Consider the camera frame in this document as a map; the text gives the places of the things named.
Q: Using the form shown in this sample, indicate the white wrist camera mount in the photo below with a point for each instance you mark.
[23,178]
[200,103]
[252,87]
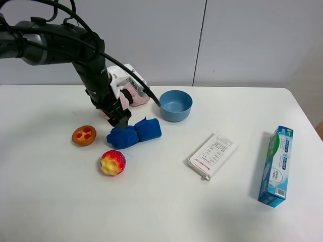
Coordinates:
[119,78]

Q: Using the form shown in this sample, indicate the white cardboard box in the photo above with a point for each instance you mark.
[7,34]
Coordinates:
[213,154]

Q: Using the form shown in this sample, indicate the toy fruit tart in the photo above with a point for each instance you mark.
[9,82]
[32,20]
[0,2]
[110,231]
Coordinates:
[84,136]

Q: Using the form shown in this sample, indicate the blue towel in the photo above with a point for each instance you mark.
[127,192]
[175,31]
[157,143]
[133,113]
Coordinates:
[145,130]

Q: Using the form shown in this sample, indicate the red yellow toy strawberry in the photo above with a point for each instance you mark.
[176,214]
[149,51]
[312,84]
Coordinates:
[112,163]

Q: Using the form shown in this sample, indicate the blue green toothpaste box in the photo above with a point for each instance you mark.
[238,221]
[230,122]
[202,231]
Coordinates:
[274,181]

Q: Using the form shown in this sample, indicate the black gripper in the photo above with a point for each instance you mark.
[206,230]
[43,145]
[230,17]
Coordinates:
[107,99]

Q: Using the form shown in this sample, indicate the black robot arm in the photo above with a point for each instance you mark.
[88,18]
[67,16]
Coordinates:
[39,43]

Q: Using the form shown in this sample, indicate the pink rolled towel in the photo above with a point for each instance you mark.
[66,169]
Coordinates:
[130,98]

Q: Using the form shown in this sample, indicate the blue plastic bowl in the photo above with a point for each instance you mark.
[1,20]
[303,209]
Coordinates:
[175,105]

